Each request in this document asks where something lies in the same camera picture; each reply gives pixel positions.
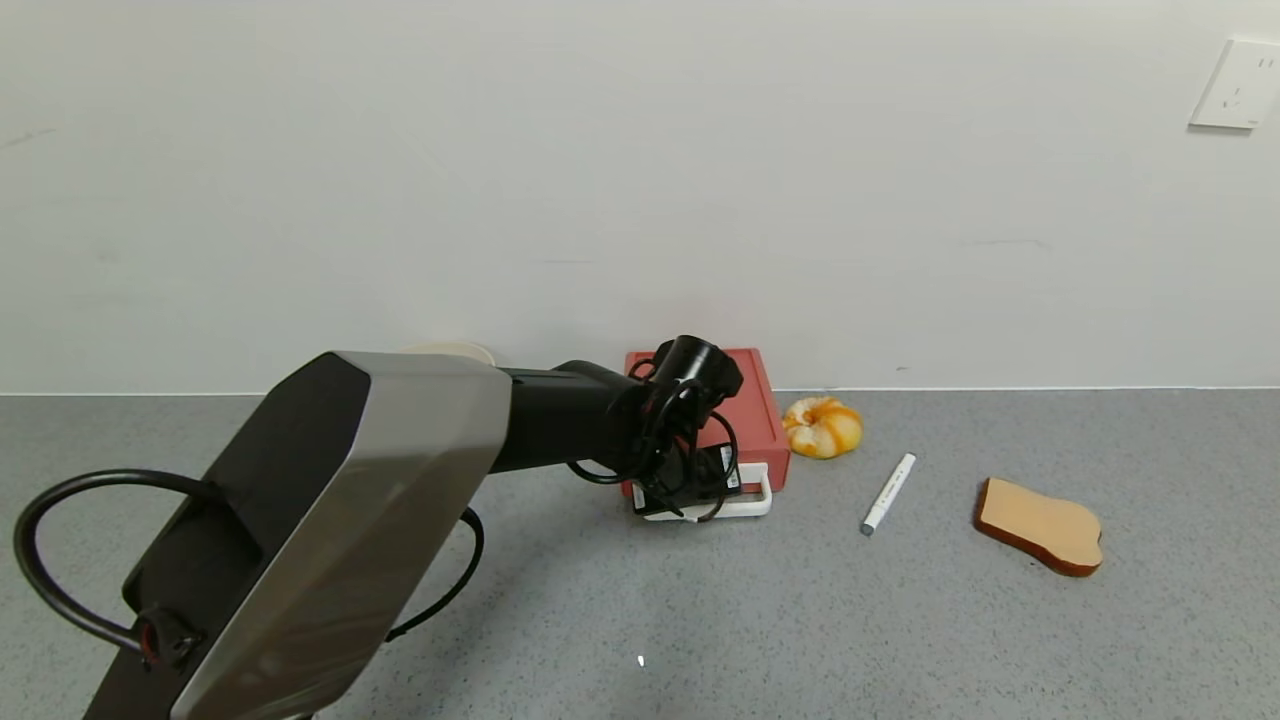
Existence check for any red drawer case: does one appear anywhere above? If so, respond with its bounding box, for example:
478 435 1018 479
624 348 791 497

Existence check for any beige ribbed bowl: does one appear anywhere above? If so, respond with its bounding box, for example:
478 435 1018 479
404 341 497 367

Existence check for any orange and white bread roll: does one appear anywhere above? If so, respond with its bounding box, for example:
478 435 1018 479
781 397 863 461

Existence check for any white marker pen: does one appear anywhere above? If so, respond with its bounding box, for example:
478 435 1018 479
860 453 917 537

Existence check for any toast slice with brown crust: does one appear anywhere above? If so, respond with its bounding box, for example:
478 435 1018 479
974 477 1104 578

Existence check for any thin black cable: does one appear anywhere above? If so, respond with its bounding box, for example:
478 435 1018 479
385 507 487 643

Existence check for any thick black cable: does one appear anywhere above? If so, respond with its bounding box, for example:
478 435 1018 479
14 469 217 669

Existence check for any white wall socket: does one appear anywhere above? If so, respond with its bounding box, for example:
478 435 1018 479
1189 38 1280 131

